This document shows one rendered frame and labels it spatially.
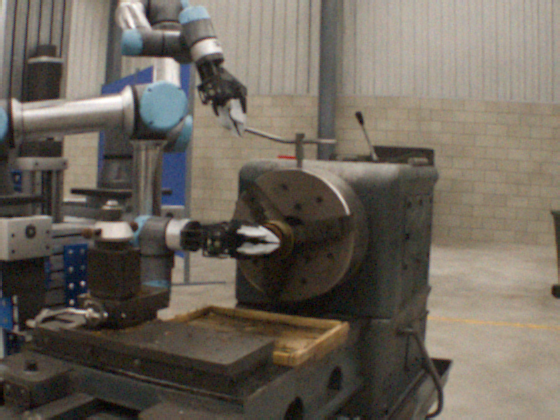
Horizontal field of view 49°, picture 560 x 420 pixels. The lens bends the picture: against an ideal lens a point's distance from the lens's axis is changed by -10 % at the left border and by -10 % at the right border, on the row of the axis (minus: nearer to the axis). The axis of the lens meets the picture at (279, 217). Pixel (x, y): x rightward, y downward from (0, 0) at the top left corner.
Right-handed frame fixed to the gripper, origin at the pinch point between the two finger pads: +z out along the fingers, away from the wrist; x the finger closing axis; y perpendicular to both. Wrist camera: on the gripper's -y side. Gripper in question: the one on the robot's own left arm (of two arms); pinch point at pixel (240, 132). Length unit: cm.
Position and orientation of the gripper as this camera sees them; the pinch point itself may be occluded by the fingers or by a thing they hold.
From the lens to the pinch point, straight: 164.1
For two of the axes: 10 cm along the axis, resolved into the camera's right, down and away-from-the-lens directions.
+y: -4.2, 0.7, -9.1
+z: 3.5, 9.3, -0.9
